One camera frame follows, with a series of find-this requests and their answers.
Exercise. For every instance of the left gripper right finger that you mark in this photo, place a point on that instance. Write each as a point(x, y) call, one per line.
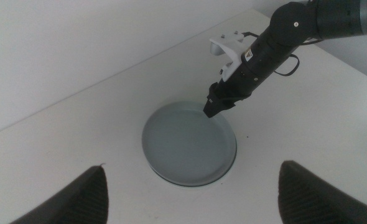
point(311, 199)

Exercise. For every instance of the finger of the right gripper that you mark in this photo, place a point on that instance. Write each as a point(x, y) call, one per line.
point(233, 102)
point(213, 105)

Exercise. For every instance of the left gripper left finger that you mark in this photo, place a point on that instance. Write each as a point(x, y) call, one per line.
point(81, 202)

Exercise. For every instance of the grey shallow bowl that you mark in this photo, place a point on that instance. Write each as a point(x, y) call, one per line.
point(186, 143)

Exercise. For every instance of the pale green shallow bowl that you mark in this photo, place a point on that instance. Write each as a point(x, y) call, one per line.
point(189, 186)

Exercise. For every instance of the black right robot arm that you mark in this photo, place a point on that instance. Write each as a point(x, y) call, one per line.
point(332, 17)

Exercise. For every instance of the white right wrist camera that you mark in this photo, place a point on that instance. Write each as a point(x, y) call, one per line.
point(231, 51)

